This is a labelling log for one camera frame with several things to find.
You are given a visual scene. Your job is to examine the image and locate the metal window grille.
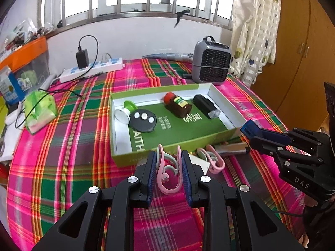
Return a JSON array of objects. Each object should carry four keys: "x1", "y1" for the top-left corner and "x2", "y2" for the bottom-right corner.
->
[{"x1": 37, "y1": 0, "x2": 234, "y2": 30}]

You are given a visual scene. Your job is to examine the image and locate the black window hook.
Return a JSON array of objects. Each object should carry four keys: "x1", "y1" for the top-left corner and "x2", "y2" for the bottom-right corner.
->
[{"x1": 173, "y1": 9, "x2": 191, "y2": 28}]

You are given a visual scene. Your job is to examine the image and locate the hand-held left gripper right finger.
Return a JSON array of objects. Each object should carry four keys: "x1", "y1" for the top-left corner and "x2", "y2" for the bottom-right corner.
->
[{"x1": 181, "y1": 150, "x2": 305, "y2": 251}]

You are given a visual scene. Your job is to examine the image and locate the black and silver lighter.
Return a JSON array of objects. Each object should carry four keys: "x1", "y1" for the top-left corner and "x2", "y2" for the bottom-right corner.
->
[{"x1": 217, "y1": 143, "x2": 250, "y2": 157}]

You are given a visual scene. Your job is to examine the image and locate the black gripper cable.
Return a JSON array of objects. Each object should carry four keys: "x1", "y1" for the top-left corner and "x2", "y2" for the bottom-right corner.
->
[{"x1": 274, "y1": 210, "x2": 311, "y2": 217}]

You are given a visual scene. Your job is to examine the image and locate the pink ear hook holder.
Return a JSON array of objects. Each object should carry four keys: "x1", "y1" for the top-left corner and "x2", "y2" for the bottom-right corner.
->
[
  {"x1": 197, "y1": 144, "x2": 225, "y2": 174},
  {"x1": 156, "y1": 144, "x2": 182, "y2": 194}
]

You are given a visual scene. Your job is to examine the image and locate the blue usb tester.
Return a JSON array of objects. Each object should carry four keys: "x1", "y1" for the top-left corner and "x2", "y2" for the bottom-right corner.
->
[{"x1": 241, "y1": 120, "x2": 259, "y2": 138}]

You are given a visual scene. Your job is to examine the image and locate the black round disc white buttons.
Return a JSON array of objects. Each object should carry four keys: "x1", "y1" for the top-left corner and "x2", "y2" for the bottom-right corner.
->
[{"x1": 130, "y1": 109, "x2": 157, "y2": 132}]

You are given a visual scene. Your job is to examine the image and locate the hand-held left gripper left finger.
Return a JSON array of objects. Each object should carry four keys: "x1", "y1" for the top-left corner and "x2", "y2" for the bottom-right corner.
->
[{"x1": 33, "y1": 150, "x2": 157, "y2": 251}]

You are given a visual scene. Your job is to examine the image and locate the white power strip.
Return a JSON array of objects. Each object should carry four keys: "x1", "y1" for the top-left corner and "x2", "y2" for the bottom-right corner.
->
[{"x1": 60, "y1": 57, "x2": 123, "y2": 82}]

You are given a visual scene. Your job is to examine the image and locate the black charger adapter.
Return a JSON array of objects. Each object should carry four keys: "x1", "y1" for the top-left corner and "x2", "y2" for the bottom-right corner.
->
[{"x1": 76, "y1": 48, "x2": 89, "y2": 69}]

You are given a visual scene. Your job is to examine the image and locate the green and white cardboard box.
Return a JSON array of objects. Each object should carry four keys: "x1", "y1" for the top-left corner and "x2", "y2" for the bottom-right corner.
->
[{"x1": 109, "y1": 83, "x2": 253, "y2": 167}]

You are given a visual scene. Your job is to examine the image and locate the plaid tablecloth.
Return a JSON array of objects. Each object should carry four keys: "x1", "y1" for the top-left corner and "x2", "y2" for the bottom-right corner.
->
[{"x1": 5, "y1": 58, "x2": 314, "y2": 251}]

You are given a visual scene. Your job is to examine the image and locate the clear bin with orange lid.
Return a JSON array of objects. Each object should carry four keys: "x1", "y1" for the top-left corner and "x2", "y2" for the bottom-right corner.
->
[{"x1": 0, "y1": 37, "x2": 50, "y2": 84}]

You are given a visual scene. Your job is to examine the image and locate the wooden wardrobe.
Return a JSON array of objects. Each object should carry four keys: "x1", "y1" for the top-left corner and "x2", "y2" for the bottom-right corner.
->
[{"x1": 250, "y1": 0, "x2": 335, "y2": 136}]

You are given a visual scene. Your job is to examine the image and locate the green and white suction holder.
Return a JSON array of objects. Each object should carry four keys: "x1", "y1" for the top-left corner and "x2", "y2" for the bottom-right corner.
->
[{"x1": 115, "y1": 101, "x2": 138, "y2": 124}]

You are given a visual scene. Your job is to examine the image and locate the grey portable heater fan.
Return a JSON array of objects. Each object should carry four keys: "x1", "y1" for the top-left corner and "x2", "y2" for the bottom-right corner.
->
[{"x1": 192, "y1": 37, "x2": 232, "y2": 85}]

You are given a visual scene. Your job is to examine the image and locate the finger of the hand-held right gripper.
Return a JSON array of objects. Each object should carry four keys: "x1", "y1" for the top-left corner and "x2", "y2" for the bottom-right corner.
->
[
  {"x1": 255, "y1": 128, "x2": 324, "y2": 150},
  {"x1": 250, "y1": 138, "x2": 314, "y2": 166}
]

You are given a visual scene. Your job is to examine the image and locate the white charger cube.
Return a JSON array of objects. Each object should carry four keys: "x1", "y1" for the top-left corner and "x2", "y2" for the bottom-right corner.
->
[{"x1": 188, "y1": 154, "x2": 210, "y2": 174}]

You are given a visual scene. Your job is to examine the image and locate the pile of small windowsill items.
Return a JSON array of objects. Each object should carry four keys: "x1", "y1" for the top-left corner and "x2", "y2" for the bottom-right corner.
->
[{"x1": 0, "y1": 18, "x2": 63, "y2": 55}]

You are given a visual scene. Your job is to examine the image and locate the black charger cable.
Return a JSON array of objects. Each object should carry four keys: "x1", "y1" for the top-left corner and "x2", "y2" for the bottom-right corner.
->
[{"x1": 15, "y1": 35, "x2": 101, "y2": 129}]

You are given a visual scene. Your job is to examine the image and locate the green tissue pack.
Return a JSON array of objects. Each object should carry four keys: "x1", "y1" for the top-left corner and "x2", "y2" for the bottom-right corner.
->
[{"x1": 23, "y1": 91, "x2": 58, "y2": 136}]

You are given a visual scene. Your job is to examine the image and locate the brown medicine bottle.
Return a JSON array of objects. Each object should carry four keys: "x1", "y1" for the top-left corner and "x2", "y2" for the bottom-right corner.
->
[{"x1": 164, "y1": 92, "x2": 192, "y2": 118}]

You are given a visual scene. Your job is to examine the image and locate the cream patterned curtain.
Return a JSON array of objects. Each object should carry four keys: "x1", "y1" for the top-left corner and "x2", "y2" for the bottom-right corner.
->
[{"x1": 229, "y1": 0, "x2": 282, "y2": 85}]

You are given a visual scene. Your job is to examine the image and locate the black device with clear end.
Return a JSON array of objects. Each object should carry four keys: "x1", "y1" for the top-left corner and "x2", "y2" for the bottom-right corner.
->
[{"x1": 193, "y1": 94, "x2": 220, "y2": 120}]

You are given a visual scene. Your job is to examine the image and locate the blue and white carton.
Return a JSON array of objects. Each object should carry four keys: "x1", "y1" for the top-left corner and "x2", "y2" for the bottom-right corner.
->
[{"x1": 0, "y1": 67, "x2": 25, "y2": 105}]

